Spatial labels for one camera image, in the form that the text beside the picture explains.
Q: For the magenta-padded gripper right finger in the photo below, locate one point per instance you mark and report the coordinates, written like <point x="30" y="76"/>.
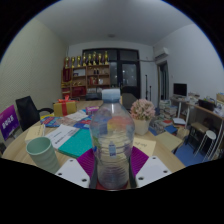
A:
<point x="151" y="171"/>

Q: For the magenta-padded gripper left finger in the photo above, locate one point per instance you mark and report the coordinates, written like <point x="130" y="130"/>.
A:
<point x="71" y="173"/>

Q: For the clear plastic water bottle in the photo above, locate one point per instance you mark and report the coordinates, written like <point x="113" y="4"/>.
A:
<point x="112" y="140"/>

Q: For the teal notebook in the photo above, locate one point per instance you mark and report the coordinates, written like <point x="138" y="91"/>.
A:
<point x="76" y="143"/>

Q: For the flat round red coaster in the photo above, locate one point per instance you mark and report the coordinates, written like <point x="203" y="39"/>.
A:
<point x="99" y="186"/>

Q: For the pale green cup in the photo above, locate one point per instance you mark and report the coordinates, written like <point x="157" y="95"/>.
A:
<point x="45" y="155"/>

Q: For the wooden square stool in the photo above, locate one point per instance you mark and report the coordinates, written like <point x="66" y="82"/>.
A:
<point x="169" y="140"/>

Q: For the white printed paper sheet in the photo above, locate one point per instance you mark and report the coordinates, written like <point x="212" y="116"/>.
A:
<point x="61" y="135"/>

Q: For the blue and red book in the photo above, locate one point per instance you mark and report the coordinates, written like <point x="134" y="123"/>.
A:
<point x="83" y="123"/>

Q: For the small kraft paper envelope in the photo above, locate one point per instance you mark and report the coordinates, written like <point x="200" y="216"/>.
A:
<point x="35" y="133"/>

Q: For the pink flowers in white pot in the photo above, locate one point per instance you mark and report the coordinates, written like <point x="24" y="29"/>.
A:
<point x="142" y="111"/>

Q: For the yellow gift box red ribbon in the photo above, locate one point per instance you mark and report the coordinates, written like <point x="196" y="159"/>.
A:
<point x="65" y="108"/>

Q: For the stack of books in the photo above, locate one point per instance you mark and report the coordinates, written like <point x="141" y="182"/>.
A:
<point x="168" y="108"/>

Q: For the pink wrapped packet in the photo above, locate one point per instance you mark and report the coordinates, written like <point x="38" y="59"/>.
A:
<point x="92" y="110"/>

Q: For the white round stool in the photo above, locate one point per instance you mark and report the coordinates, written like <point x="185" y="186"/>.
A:
<point x="210" y="135"/>

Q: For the grey office chair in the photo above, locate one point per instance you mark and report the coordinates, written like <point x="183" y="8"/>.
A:
<point x="128" y="100"/>

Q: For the black office chair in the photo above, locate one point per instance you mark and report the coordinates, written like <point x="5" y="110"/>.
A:
<point x="28" y="111"/>

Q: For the cluttered wooden side desk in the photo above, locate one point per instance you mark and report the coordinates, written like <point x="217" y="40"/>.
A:
<point x="203" y="111"/>

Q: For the purple sign board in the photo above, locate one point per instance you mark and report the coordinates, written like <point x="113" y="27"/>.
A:
<point x="8" y="122"/>

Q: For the black computer monitor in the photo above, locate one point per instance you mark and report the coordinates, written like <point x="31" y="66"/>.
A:
<point x="180" y="89"/>

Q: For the wooden shelf unit with trophies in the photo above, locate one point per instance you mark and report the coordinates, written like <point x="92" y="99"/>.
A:
<point x="86" y="78"/>

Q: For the dark glass double door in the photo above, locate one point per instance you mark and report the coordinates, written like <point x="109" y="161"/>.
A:
<point x="128" y="73"/>

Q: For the white wall air conditioner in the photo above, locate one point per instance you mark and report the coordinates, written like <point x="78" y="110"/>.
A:
<point x="161" y="53"/>

